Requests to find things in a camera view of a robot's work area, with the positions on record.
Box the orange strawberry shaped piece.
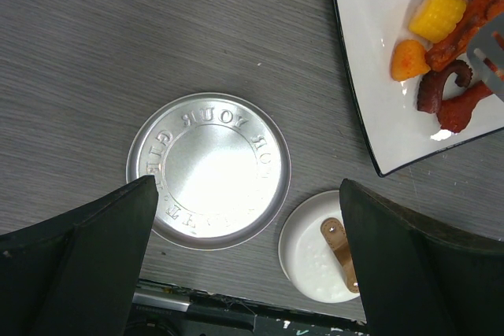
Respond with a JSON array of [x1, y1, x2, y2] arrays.
[[391, 39, 431, 82]]

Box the metal tongs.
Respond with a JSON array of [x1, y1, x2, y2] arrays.
[[466, 13, 503, 101]]

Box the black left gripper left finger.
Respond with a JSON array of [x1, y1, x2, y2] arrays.
[[1, 175, 158, 335]]

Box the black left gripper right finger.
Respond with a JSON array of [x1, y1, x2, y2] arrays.
[[339, 179, 503, 335]]

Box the white square plate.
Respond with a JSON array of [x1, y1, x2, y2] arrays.
[[334, 0, 503, 177]]

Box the white lid with leather strap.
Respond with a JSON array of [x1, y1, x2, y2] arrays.
[[278, 190, 360, 304]]

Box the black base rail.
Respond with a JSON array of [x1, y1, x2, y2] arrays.
[[124, 279, 369, 336]]

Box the yellow corn piece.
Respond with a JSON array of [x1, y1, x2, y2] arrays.
[[408, 0, 467, 43]]

